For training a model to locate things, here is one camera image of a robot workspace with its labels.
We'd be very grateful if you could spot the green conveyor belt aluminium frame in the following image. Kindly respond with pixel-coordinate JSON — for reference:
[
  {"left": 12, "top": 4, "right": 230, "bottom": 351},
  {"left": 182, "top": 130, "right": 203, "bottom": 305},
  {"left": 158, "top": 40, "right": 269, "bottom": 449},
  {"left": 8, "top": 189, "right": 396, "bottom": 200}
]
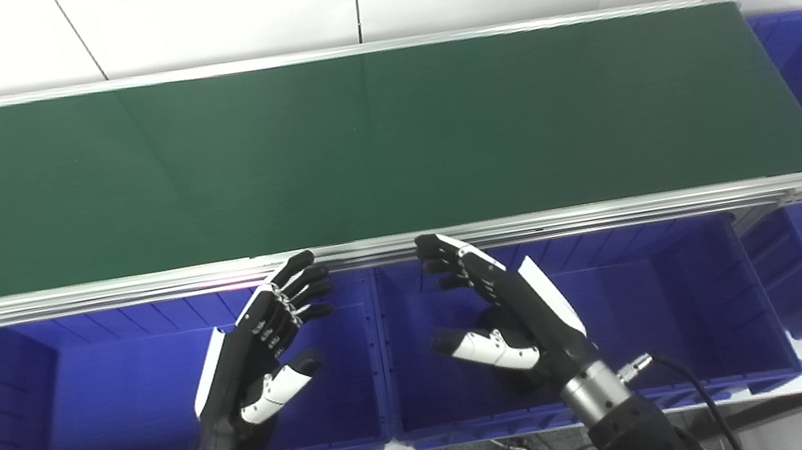
[{"left": 0, "top": 0, "right": 802, "bottom": 338}]

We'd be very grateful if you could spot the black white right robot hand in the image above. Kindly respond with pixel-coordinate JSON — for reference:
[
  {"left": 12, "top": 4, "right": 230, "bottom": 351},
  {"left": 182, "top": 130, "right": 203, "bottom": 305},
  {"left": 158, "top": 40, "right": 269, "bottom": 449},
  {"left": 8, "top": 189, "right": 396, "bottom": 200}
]
[{"left": 413, "top": 208, "right": 608, "bottom": 414}]

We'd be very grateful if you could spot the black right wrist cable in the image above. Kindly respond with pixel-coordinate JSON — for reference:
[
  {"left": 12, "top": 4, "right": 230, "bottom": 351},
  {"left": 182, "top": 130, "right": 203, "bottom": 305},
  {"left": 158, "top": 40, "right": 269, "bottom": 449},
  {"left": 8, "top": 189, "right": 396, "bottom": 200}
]
[{"left": 615, "top": 337, "right": 750, "bottom": 450}]

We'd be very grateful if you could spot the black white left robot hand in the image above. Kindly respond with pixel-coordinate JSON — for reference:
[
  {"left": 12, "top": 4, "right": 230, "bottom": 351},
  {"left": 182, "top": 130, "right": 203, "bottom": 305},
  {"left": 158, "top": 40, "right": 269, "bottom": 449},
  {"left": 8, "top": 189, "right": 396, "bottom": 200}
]
[{"left": 170, "top": 247, "right": 360, "bottom": 450}]

